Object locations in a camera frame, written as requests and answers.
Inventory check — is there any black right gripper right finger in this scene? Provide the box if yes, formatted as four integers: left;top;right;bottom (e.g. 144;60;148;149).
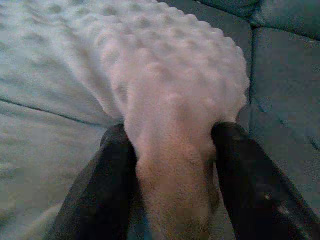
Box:
210;121;320;240

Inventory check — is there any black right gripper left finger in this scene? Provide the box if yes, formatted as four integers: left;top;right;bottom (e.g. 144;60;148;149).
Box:
47;122;143;240

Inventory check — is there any white fluffy dotted pillow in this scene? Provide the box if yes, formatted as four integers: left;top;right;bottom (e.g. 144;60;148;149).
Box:
0;0;251;240

